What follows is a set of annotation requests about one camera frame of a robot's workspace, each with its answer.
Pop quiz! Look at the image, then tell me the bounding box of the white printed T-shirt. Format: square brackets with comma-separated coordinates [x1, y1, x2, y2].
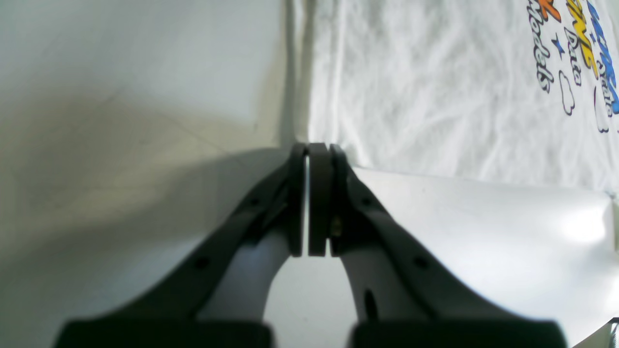
[285, 0, 618, 196]

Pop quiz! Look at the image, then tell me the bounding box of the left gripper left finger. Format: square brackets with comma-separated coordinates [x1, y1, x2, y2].
[55, 144, 307, 348]

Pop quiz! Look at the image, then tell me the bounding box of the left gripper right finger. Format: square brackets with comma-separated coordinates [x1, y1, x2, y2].
[308, 143, 567, 348]

